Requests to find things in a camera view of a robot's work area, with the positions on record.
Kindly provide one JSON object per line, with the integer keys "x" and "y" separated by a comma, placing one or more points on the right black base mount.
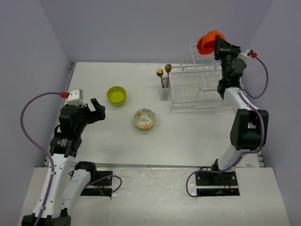
{"x": 216, "y": 184}

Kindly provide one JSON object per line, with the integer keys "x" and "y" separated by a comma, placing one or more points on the green bowl back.
{"x": 116, "y": 94}

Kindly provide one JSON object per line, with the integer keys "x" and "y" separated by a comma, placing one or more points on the orange bowl back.
{"x": 201, "y": 44}

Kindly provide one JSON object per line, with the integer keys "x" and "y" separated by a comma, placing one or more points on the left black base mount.
{"x": 102, "y": 188}

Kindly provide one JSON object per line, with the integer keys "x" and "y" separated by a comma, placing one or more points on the gold spoon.
{"x": 168, "y": 68}
{"x": 159, "y": 73}

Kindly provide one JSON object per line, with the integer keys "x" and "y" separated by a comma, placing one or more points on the gold spoon right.
{"x": 168, "y": 68}

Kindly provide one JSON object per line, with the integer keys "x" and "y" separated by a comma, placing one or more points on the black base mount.
{"x": 216, "y": 184}
{"x": 102, "y": 188}

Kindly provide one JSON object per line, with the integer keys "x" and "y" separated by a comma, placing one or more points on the green bowl front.
{"x": 117, "y": 104}

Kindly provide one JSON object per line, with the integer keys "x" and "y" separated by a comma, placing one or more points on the green bowl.
{"x": 116, "y": 94}
{"x": 117, "y": 104}

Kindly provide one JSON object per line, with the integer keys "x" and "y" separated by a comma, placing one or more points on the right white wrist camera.
{"x": 245, "y": 56}

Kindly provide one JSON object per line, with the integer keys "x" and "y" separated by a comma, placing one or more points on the white wire dish rack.
{"x": 194, "y": 81}

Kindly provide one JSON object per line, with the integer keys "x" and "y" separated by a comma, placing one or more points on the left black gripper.
{"x": 99, "y": 114}

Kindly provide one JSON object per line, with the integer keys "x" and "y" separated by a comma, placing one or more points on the orange bowl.
{"x": 201, "y": 44}
{"x": 210, "y": 41}

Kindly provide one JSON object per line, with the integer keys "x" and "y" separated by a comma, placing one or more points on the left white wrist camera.
{"x": 75, "y": 97}

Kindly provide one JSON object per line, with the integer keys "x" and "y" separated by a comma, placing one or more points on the orange bowl front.
{"x": 210, "y": 41}

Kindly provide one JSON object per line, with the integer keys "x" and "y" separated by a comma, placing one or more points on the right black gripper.
{"x": 224, "y": 48}

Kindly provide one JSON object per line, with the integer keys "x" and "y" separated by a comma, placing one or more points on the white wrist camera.
{"x": 75, "y": 97}
{"x": 245, "y": 56}

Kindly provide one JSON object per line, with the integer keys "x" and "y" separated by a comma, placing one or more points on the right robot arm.
{"x": 249, "y": 129}

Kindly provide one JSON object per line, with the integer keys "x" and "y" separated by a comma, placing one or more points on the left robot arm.
{"x": 57, "y": 199}

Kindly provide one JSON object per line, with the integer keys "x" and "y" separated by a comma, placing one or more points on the gold spoon left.
{"x": 159, "y": 73}

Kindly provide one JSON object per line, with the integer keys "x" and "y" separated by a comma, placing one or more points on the floral white bowl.
{"x": 144, "y": 117}

